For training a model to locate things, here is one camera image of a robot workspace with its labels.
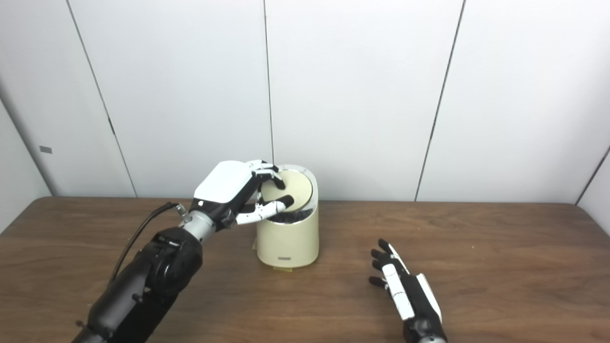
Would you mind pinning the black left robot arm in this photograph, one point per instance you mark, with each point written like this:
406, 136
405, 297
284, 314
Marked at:
152, 281

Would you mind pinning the cream-colored plastic bin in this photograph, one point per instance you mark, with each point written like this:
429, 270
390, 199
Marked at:
288, 243

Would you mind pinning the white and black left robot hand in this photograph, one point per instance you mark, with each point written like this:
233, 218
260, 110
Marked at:
224, 186

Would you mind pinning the cream round bin lid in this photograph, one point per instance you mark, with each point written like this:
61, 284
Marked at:
298, 188

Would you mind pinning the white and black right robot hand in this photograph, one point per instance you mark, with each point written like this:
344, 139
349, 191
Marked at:
410, 295

